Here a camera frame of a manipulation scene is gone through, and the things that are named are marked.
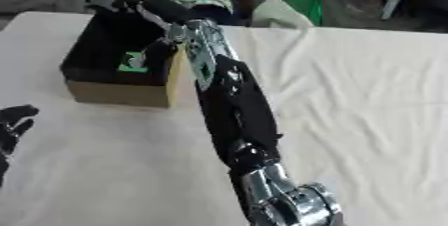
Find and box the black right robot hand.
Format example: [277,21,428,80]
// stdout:
[110,0,200,26]

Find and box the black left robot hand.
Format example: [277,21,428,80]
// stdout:
[0,104,41,188]

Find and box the tan cardboard box black inside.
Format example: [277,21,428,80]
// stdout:
[57,5,198,110]

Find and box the green white small object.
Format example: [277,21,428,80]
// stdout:
[117,50,151,73]

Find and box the white green bag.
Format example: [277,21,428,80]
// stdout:
[250,0,324,28]

